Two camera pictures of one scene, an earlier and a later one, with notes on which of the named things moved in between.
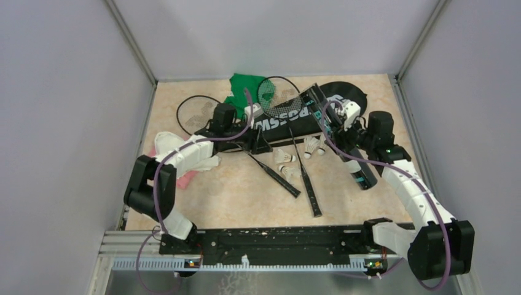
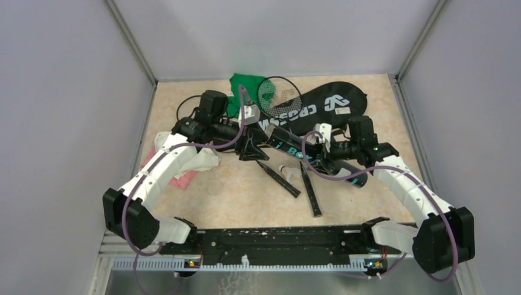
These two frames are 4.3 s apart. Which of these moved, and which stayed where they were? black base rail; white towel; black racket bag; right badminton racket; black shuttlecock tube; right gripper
Moved: black shuttlecock tube; right gripper
Stayed: black base rail; white towel; black racket bag; right badminton racket
